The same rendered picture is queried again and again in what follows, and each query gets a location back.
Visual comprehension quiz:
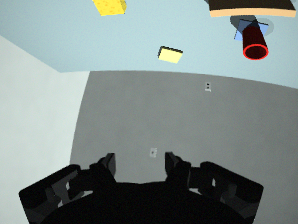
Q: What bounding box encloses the yellow sponge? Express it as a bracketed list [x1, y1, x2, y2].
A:
[93, 0, 127, 16]

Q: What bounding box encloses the red cup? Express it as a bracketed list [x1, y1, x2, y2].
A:
[242, 26, 269, 60]

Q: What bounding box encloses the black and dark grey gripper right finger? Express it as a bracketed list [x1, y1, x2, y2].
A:
[158, 152, 264, 224]

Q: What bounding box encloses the pale yellow square pad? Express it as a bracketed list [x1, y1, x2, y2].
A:
[159, 47, 183, 63]

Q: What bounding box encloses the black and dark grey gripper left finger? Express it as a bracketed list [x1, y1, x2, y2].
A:
[18, 153, 124, 224]

